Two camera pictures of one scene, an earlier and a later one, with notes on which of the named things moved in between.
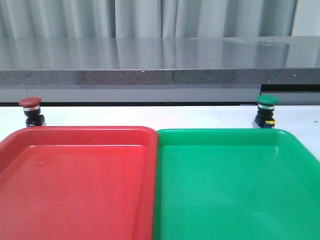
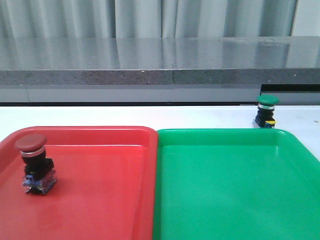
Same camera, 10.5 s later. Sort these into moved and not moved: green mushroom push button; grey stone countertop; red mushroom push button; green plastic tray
Moved: red mushroom push button
Not moved: green plastic tray; grey stone countertop; green mushroom push button
